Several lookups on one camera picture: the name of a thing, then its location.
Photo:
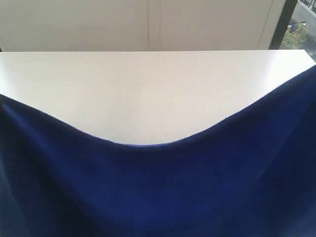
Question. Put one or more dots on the blue microfiber cloth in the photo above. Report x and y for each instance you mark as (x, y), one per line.
(251, 175)

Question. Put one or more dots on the green tree outside window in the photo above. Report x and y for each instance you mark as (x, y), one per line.
(295, 36)

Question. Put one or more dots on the black window frame post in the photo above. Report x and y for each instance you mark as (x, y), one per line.
(282, 24)

